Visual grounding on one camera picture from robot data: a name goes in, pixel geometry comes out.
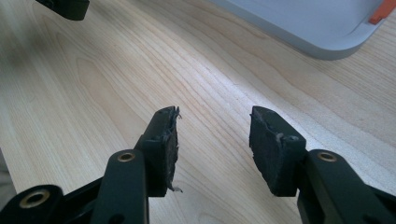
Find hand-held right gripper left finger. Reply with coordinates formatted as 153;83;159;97
134;105;183;198

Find grey shoe rack orange clips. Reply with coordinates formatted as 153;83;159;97
206;0;396;61

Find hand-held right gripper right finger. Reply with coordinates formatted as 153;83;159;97
248;105;308;198

